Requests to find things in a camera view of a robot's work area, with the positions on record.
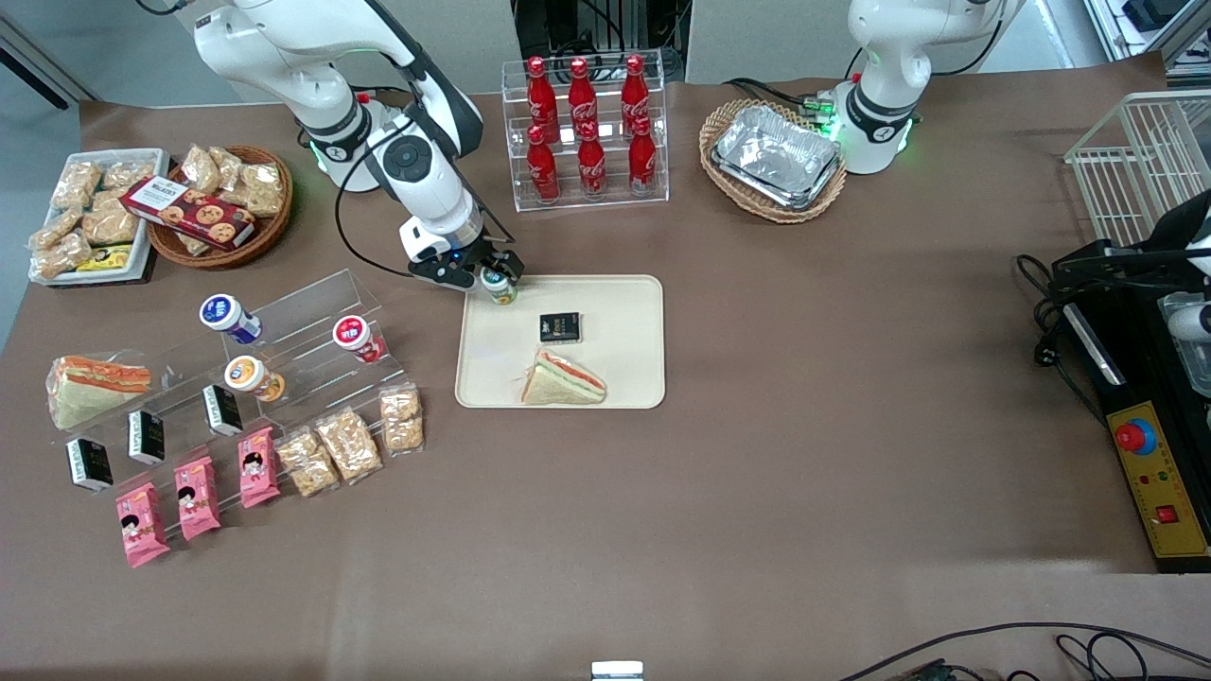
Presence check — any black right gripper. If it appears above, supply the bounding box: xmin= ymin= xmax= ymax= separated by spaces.
xmin=407 ymin=244 xmax=527 ymax=291

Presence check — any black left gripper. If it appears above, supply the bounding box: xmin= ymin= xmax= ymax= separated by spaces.
xmin=1050 ymin=240 xmax=1201 ymax=290

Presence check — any beige plastic tray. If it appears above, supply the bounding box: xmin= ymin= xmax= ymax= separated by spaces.
xmin=455 ymin=275 xmax=666 ymax=410

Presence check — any red-lid gum bottle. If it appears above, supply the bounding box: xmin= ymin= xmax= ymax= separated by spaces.
xmin=332 ymin=315 xmax=387 ymax=365

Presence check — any orange-lid gum bottle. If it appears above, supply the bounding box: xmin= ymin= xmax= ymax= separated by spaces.
xmin=224 ymin=356 xmax=286 ymax=403

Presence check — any blue-lid gum bottle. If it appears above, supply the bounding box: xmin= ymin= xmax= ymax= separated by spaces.
xmin=199 ymin=294 xmax=263 ymax=345

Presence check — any aluminium foil tray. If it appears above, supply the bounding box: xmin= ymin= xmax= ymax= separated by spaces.
xmin=710 ymin=104 xmax=843 ymax=211

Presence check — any white rectangular snack tray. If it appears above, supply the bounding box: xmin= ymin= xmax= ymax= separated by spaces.
xmin=28 ymin=148 xmax=171 ymax=285

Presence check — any red cola bottle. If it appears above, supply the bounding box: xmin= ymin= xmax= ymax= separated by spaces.
xmin=576 ymin=121 xmax=608 ymax=200
xmin=526 ymin=125 xmax=561 ymax=203
xmin=568 ymin=57 xmax=599 ymax=138
xmin=526 ymin=57 xmax=559 ymax=143
xmin=627 ymin=115 xmax=658 ymax=197
xmin=621 ymin=54 xmax=652 ymax=138

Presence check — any wrapped triangle sandwich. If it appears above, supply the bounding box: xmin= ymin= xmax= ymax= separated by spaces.
xmin=519 ymin=348 xmax=607 ymax=408
xmin=47 ymin=355 xmax=152 ymax=431

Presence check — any clear acrylic bottle rack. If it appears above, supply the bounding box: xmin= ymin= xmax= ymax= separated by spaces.
xmin=500 ymin=49 xmax=670 ymax=213

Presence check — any clear plastic container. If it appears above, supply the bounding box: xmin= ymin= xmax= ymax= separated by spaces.
xmin=1159 ymin=291 xmax=1211 ymax=398

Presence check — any clear-wrapped rice cracker pack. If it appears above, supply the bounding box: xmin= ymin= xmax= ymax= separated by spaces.
xmin=275 ymin=428 xmax=341 ymax=498
xmin=314 ymin=407 xmax=384 ymax=485
xmin=379 ymin=383 xmax=426 ymax=457

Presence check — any small clear acrylic step stand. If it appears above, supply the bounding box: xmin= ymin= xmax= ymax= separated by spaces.
xmin=219 ymin=270 xmax=387 ymax=428

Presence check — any dark brown wicker basket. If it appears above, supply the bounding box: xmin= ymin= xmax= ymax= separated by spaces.
xmin=147 ymin=145 xmax=294 ymax=271

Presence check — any black yellow control box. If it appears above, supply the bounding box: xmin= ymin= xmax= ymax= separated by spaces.
xmin=1060 ymin=284 xmax=1211 ymax=574

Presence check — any black equipment rack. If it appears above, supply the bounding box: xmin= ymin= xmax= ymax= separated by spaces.
xmin=511 ymin=0 xmax=692 ymax=81

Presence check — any light tan wicker basket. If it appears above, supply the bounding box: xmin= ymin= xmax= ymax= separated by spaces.
xmin=699 ymin=99 xmax=849 ymax=224

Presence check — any pink snack packet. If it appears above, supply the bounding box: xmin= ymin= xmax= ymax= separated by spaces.
xmin=237 ymin=427 xmax=281 ymax=509
xmin=174 ymin=456 xmax=222 ymax=542
xmin=115 ymin=482 xmax=171 ymax=568

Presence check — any dark red cookie box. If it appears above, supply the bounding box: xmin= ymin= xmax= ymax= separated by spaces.
xmin=120 ymin=176 xmax=257 ymax=252

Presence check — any brown table cloth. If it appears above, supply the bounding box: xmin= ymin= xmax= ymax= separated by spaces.
xmin=0 ymin=52 xmax=1211 ymax=681

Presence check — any wide clear acrylic step stand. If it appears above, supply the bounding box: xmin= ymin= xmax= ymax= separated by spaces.
xmin=52 ymin=350 xmax=425 ymax=493

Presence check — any yellow snack packet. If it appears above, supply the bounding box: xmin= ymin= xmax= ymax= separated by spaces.
xmin=76 ymin=244 xmax=133 ymax=273

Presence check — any dark metal beam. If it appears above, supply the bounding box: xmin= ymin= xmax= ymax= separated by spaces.
xmin=0 ymin=17 xmax=77 ymax=110

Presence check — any black cable with plug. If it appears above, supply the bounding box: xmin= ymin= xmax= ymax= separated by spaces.
xmin=1017 ymin=253 xmax=1113 ymax=427

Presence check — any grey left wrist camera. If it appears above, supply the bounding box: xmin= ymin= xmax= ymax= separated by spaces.
xmin=1167 ymin=301 xmax=1211 ymax=343

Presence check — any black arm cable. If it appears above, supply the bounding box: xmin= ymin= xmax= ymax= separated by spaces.
xmin=334 ymin=113 xmax=422 ymax=280

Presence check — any white wire basket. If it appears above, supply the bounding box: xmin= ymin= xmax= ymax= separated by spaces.
xmin=1064 ymin=90 xmax=1211 ymax=249

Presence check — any metal shelf frame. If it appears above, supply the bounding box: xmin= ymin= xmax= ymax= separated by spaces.
xmin=1083 ymin=0 xmax=1211 ymax=77

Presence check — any black base cable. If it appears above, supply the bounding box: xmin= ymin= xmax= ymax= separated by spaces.
xmin=724 ymin=76 xmax=857 ymax=119

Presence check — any long black floor cable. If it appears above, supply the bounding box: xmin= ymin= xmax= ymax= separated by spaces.
xmin=837 ymin=621 xmax=1211 ymax=681

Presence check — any looped black floor cable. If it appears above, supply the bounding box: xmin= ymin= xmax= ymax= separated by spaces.
xmin=1055 ymin=632 xmax=1153 ymax=681

